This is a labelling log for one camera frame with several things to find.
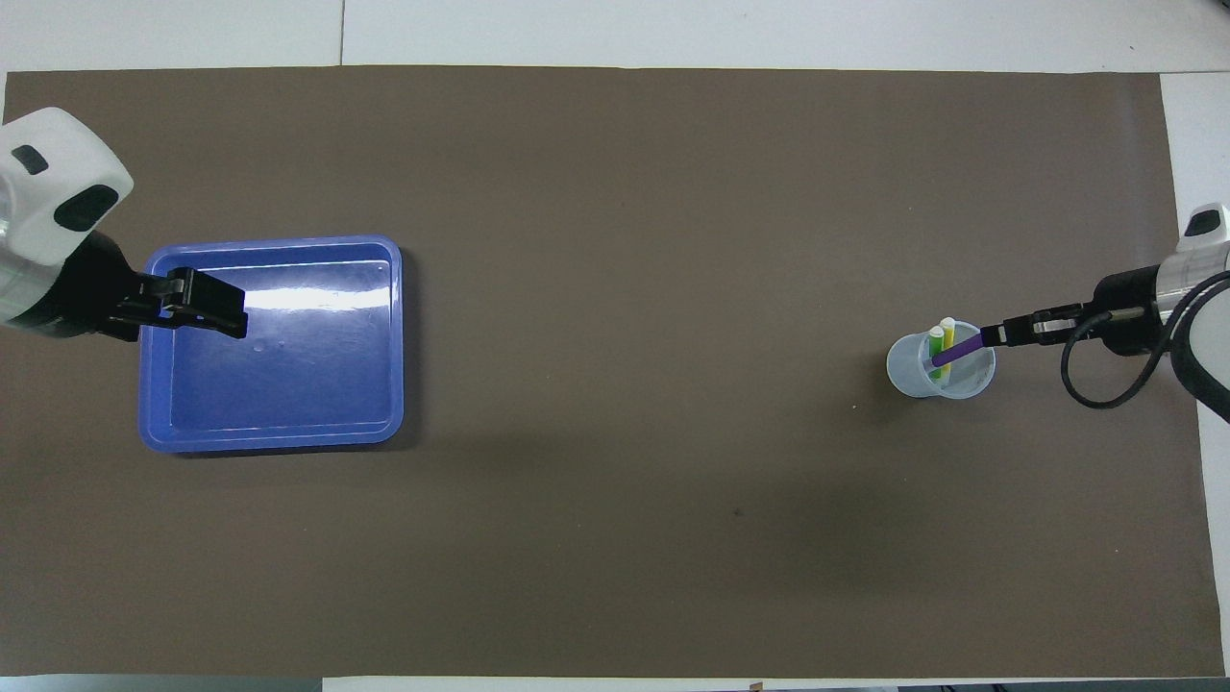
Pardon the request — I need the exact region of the clear plastic cup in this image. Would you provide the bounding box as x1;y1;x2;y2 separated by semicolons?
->
885;327;997;401

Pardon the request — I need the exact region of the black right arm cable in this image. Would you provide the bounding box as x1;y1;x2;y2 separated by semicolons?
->
1060;271;1230;411

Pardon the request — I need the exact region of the blue plastic tray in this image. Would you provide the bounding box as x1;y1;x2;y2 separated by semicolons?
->
137;234;405;455

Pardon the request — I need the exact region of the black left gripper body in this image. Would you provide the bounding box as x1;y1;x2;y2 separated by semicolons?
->
19;231;145;342

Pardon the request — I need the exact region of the purple pen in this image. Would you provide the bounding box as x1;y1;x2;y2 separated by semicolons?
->
929;331;985;371

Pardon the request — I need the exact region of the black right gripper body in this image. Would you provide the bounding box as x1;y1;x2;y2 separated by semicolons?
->
1091;266;1169;358

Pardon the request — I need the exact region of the brown table mat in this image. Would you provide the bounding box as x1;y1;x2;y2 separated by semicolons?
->
0;65;1226;679

